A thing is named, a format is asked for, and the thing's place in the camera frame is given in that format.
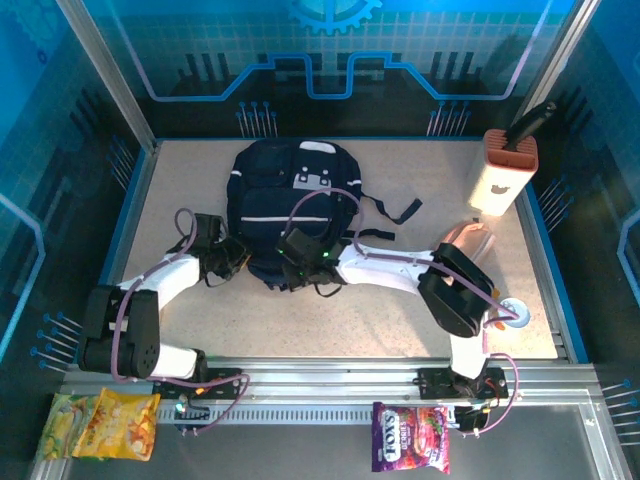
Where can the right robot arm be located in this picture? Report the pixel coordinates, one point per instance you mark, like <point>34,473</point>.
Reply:
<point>380,267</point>

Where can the yellow chips snack bag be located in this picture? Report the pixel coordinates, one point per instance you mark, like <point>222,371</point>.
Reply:
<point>120,425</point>

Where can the aluminium front frame rail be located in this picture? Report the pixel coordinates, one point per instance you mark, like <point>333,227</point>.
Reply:
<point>325,372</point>

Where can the round blue white tape roll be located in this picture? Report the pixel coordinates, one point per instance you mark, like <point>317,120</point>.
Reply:
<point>517,310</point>

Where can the small black controller box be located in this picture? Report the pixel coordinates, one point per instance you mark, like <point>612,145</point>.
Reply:
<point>192,412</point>
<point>470,419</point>

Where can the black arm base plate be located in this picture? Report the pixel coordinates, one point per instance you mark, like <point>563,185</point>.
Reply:
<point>222,381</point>
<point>435,382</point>

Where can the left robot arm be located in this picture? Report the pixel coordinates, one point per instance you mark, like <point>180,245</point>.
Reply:
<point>170,280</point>

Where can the navy blue backpack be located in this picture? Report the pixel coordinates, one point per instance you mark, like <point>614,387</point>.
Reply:
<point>280,200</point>

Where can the green yellow snack bag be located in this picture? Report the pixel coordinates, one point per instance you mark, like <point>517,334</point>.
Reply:
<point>57,425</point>

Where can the white knife block orange top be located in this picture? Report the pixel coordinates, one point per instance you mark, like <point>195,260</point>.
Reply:
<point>500,180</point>

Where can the purple candy bag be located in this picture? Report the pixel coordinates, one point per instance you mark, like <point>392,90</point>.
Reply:
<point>410,440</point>

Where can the aluminium frame post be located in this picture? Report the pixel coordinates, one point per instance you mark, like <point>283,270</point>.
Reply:
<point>557,60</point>
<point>108,70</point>

